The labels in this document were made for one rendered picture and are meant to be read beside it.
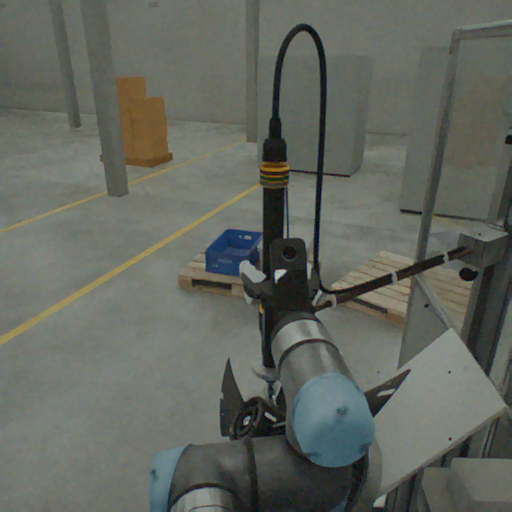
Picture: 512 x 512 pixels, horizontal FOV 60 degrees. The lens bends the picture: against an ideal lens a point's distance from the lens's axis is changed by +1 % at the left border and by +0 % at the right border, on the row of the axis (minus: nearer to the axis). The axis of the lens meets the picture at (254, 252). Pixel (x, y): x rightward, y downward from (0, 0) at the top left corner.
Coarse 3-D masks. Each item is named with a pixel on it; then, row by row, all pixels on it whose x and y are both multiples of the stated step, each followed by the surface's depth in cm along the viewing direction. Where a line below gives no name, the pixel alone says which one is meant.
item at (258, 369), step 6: (258, 354) 80; (252, 360) 79; (258, 360) 79; (252, 366) 77; (258, 366) 77; (264, 366) 77; (252, 372) 77; (258, 372) 76; (264, 372) 76; (270, 372) 76; (276, 372) 76; (264, 378) 75; (270, 378) 75; (276, 378) 75
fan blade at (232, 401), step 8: (224, 376) 129; (232, 376) 120; (224, 384) 127; (232, 384) 119; (224, 392) 126; (232, 392) 118; (240, 392) 112; (224, 400) 126; (232, 400) 118; (240, 400) 111; (224, 408) 126; (232, 408) 118; (232, 416) 120; (224, 424) 126; (224, 432) 126
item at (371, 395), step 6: (402, 372) 85; (408, 372) 82; (396, 378) 82; (402, 378) 80; (390, 384) 80; (396, 384) 78; (372, 390) 83; (378, 390) 80; (384, 390) 78; (396, 390) 75; (366, 396) 79; (372, 396) 78; (378, 396) 76; (384, 396) 75; (390, 396) 74; (372, 402) 75; (378, 402) 74; (384, 402) 73; (372, 408) 73; (378, 408) 72; (372, 414) 71
